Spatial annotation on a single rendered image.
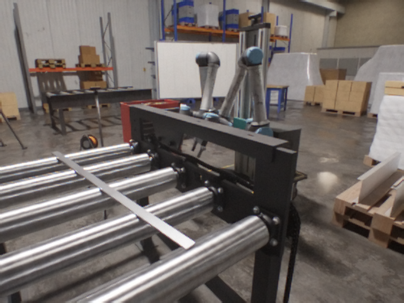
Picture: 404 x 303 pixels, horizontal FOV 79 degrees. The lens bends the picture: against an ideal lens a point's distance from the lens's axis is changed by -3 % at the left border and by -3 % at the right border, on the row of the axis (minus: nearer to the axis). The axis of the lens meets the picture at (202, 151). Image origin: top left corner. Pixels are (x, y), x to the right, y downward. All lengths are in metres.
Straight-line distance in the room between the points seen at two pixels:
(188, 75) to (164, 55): 0.68
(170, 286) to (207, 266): 0.12
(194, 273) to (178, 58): 5.40
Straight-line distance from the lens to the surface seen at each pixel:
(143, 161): 1.55
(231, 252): 0.83
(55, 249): 0.91
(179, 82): 5.90
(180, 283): 0.74
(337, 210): 2.69
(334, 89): 9.36
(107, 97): 6.45
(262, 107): 2.03
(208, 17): 12.65
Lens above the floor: 1.42
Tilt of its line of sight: 18 degrees down
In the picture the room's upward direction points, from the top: straight up
